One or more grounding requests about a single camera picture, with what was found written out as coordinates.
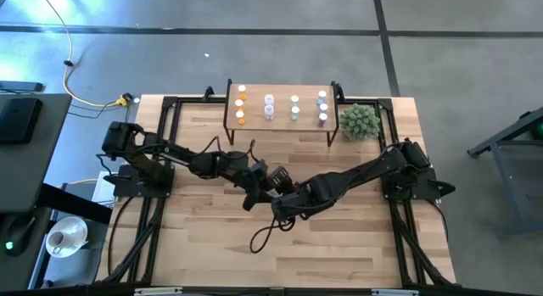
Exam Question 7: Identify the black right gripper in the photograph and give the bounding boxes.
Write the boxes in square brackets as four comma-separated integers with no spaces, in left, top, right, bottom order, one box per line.
[271,168,313,223]

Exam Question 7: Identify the black flat device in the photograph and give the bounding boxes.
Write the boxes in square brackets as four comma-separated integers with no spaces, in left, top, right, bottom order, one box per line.
[0,80,45,93]

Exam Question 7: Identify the black desk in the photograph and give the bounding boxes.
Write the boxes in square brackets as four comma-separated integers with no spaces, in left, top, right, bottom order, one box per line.
[0,92,114,291]

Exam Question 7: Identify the grey metal trolley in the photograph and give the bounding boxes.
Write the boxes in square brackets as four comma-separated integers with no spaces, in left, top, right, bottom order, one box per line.
[466,105,543,240]

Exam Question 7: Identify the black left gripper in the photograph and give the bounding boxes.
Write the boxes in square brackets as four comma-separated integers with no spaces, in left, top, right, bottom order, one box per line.
[241,160,279,212]

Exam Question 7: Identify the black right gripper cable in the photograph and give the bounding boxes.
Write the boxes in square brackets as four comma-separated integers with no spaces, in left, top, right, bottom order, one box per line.
[249,215,298,254]

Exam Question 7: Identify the black box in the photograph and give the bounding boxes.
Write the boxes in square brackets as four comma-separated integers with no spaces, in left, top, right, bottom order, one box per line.
[0,96,44,145]

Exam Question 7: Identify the white coffee cup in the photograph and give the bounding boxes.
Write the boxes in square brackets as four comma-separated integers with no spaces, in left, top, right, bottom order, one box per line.
[46,230,71,253]

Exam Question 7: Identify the green artificial plant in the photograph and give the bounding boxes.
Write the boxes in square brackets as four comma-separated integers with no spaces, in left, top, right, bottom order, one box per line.
[339,103,382,142]

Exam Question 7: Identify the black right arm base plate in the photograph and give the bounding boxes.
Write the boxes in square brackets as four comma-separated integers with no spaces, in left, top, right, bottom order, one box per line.
[379,166,457,204]

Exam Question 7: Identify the wooden shelf black legs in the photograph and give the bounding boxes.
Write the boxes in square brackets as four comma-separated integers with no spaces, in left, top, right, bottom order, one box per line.
[223,78,345,148]

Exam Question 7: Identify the black computer mouse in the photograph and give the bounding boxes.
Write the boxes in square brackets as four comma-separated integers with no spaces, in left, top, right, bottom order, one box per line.
[2,215,37,258]

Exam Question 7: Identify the white paper sheet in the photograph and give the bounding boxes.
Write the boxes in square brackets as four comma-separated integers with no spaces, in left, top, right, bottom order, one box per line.
[91,170,120,206]

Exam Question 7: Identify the yellow power cable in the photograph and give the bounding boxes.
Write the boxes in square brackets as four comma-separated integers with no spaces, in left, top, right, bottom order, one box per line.
[36,0,122,109]

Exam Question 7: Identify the black aluminium rig frame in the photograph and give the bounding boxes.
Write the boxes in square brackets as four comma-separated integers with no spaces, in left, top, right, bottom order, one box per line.
[95,84,458,288]

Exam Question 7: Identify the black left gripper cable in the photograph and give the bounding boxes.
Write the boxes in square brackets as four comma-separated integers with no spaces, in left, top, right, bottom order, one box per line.
[202,136,257,159]

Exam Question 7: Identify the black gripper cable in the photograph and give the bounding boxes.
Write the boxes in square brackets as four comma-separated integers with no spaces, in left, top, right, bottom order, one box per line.
[249,215,298,254]
[202,136,257,159]

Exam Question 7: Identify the white metal bracket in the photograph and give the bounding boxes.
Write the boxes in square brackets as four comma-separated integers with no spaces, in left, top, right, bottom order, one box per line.
[133,287,183,296]
[371,288,419,296]

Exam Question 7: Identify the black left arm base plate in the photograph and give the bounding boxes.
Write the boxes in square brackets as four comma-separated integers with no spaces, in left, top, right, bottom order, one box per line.
[104,164,176,199]

